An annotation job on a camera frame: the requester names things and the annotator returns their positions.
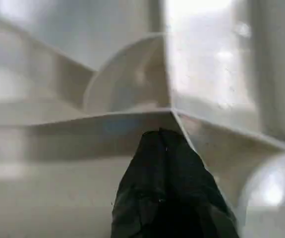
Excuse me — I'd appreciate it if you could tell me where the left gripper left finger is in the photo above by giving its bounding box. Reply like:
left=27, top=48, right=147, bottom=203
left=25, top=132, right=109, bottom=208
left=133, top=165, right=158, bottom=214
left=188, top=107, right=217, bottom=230
left=111, top=130, right=168, bottom=238

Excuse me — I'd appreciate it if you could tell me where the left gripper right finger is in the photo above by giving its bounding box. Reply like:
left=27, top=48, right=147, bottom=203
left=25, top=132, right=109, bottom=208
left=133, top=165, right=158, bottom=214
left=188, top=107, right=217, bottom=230
left=160, top=128, right=239, bottom=238

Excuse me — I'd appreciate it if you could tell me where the white plastic table top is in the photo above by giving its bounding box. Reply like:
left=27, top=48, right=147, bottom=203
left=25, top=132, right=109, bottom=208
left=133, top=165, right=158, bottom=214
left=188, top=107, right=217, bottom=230
left=0, top=0, right=285, bottom=238

